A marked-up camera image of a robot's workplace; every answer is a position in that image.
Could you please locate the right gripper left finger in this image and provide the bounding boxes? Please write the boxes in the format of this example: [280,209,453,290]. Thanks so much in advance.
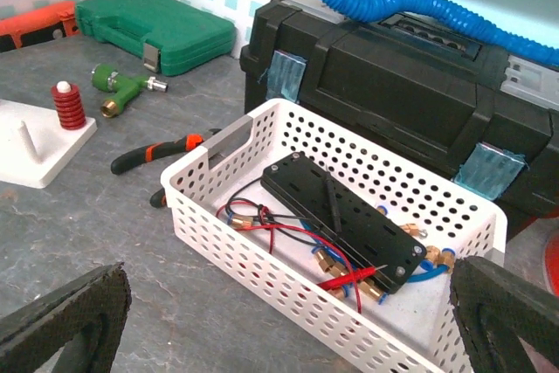
[1,262,132,372]

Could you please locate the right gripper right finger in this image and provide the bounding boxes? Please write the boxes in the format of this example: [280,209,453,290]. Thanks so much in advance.
[450,256,558,372]

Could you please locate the large red spring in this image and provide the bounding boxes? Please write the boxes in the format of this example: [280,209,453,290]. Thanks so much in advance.
[51,80,86,130]

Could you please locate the red filament spool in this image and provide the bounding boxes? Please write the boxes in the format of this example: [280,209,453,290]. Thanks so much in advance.
[543,232,559,297]

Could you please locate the black battery holder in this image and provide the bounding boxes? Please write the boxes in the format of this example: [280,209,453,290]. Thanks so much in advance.
[260,152,427,294]

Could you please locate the orange black pliers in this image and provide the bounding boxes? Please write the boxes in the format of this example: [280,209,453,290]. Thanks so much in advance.
[109,128,224,210]

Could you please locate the white perforated basket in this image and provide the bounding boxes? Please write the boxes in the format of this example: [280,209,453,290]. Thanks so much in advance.
[161,100,507,372]

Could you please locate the white peg fixture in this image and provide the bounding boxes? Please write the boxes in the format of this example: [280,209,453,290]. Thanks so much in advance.
[1,100,97,189]

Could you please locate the green small motor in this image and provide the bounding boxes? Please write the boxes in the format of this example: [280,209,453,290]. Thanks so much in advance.
[91,64,168,118]

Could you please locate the black toolbox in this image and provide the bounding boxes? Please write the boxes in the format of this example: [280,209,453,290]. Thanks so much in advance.
[240,0,558,237]

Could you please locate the green plastic case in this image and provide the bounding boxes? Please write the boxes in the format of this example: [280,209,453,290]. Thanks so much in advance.
[75,0,236,76]

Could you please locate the orange multimeter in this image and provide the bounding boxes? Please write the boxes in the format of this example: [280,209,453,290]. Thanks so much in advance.
[1,0,79,52]

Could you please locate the blue corrugated hose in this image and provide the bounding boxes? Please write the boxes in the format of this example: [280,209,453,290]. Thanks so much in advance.
[301,0,559,67]

